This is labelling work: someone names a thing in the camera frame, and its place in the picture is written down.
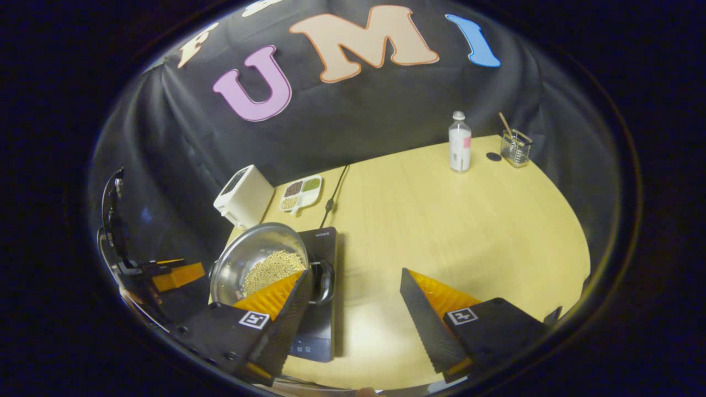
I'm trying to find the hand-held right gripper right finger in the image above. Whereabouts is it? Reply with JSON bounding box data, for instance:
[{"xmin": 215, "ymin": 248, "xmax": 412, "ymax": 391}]
[{"xmin": 400, "ymin": 267, "xmax": 563, "ymax": 384}]

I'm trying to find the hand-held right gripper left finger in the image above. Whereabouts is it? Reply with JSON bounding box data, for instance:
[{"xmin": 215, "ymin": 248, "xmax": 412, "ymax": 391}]
[{"xmin": 168, "ymin": 269, "xmax": 314, "ymax": 387}]

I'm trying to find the black induction cooktop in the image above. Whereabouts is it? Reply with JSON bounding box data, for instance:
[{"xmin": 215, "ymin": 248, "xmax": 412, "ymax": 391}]
[{"xmin": 287, "ymin": 227, "xmax": 339, "ymax": 363}]

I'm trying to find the steel pot with black handle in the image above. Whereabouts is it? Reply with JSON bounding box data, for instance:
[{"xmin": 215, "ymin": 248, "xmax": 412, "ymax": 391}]
[{"xmin": 208, "ymin": 222, "xmax": 336, "ymax": 307}]

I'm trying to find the pile of soybeans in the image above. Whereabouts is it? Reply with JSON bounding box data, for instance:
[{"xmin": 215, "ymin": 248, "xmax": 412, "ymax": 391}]
[{"xmin": 242, "ymin": 250, "xmax": 307, "ymax": 297}]

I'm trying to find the white toaster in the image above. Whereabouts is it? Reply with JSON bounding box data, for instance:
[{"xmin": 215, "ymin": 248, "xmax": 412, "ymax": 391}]
[{"xmin": 213, "ymin": 164, "xmax": 275, "ymax": 229}]

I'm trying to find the white divided bean dish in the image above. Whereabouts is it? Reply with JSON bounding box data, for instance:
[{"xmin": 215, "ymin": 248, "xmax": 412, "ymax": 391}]
[{"xmin": 279, "ymin": 174, "xmax": 323, "ymax": 216}]

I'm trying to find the clear glass utensil holder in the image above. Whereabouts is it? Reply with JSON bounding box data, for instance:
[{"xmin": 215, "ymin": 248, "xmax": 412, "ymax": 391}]
[{"xmin": 500, "ymin": 128, "xmax": 533, "ymax": 168}]

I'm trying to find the black power cable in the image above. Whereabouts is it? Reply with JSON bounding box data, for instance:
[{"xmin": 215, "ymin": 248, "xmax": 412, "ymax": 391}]
[{"xmin": 319, "ymin": 164, "xmax": 350, "ymax": 229}]

